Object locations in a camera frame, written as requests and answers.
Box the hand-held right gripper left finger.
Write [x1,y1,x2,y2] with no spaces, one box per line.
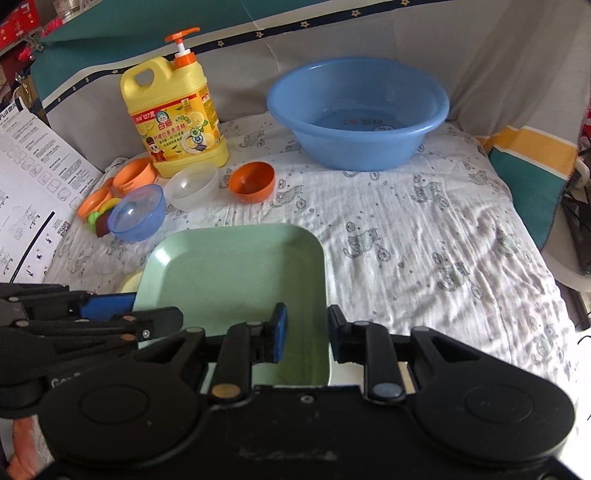
[136,302,289,402]

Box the white printed blanket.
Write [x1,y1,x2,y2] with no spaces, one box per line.
[44,113,575,416]

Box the white plastic chair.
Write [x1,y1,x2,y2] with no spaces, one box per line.
[540,203,591,289]

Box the yellow detergent pump bottle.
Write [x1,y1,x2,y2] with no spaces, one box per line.
[120,27,230,180]

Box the orange toy pan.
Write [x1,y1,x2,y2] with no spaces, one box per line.
[76,178,116,219]

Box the small blue bowl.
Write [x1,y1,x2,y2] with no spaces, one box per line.
[107,184,167,243]

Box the orange toy pot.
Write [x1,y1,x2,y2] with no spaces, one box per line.
[112,157,158,192]

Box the red box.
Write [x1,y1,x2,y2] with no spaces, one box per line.
[0,0,40,51]

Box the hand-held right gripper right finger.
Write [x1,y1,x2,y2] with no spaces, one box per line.
[328,305,483,402]

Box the white instruction sheet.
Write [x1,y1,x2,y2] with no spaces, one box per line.
[0,95,105,284]

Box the blue plastic basin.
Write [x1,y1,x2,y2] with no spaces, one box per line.
[267,58,451,171]

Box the small orange bowl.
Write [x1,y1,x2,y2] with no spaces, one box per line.
[228,161,276,205]

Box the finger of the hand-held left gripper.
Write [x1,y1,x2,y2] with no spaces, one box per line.
[0,307,184,356]
[0,282,139,326]

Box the translucent white bowl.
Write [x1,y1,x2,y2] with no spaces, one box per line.
[165,162,219,212]

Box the person's left hand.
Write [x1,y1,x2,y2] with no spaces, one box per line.
[11,415,51,480]

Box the black cable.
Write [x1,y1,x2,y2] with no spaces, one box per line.
[573,332,591,423]

